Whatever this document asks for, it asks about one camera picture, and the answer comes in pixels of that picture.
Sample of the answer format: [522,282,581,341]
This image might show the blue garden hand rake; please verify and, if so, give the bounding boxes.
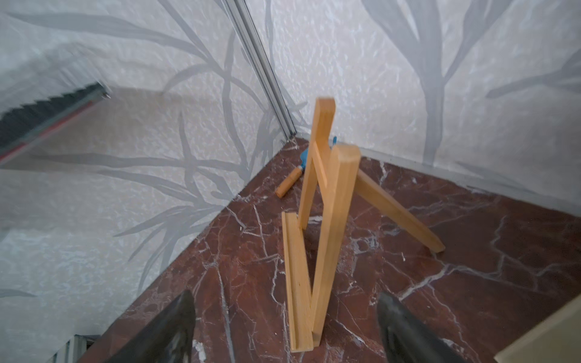
[275,137,337,198]

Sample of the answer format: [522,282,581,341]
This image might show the plywood board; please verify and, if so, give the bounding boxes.
[494,296,580,362]

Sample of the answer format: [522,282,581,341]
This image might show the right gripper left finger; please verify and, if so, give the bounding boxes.
[107,290,196,363]

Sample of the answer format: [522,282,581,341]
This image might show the wooden easel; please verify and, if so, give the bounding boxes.
[281,98,445,353]

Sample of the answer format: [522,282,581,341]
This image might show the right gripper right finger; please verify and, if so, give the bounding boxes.
[377,292,464,363]

